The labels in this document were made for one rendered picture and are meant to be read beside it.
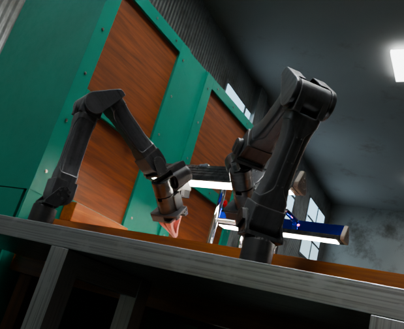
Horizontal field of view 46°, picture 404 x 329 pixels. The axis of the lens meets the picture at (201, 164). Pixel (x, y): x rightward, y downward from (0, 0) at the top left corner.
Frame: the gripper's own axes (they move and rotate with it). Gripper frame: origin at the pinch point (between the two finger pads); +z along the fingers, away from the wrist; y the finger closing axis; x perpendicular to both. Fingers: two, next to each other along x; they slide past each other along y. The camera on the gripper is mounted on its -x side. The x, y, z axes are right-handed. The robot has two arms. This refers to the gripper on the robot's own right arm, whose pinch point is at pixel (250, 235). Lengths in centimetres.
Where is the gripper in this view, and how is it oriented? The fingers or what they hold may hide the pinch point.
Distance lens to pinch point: 127.8
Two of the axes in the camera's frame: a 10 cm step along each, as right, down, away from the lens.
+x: -5.0, 4.2, -7.6
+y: -8.5, -0.6, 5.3
